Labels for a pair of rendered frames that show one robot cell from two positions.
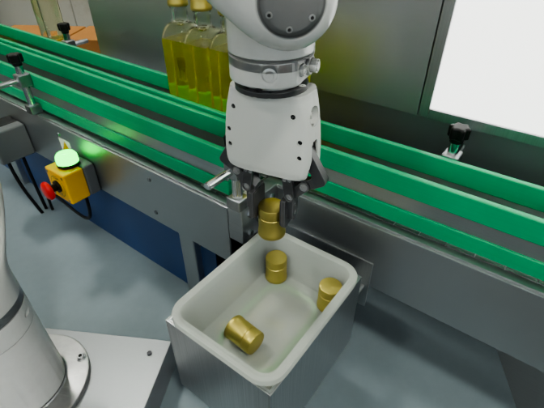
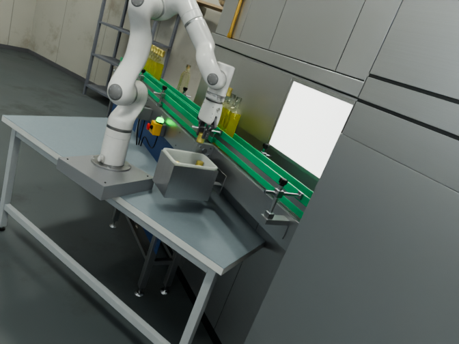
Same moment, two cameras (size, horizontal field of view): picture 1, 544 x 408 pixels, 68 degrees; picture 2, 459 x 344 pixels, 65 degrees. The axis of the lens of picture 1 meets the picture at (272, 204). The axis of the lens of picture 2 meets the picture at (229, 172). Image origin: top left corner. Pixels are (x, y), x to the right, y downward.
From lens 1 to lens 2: 1.24 m
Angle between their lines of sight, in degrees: 24
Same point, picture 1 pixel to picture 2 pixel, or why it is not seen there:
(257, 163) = (203, 117)
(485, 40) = (284, 125)
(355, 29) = (260, 114)
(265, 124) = (207, 107)
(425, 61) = (271, 127)
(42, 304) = not seen: hidden behind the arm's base
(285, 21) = (210, 81)
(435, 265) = (238, 175)
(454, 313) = (238, 194)
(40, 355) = (123, 150)
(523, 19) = (291, 121)
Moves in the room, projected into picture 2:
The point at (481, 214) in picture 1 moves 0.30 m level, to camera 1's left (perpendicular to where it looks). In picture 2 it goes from (253, 160) to (194, 132)
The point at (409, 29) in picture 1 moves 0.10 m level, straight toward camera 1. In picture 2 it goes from (270, 117) to (259, 116)
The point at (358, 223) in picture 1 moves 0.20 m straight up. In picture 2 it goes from (227, 160) to (242, 120)
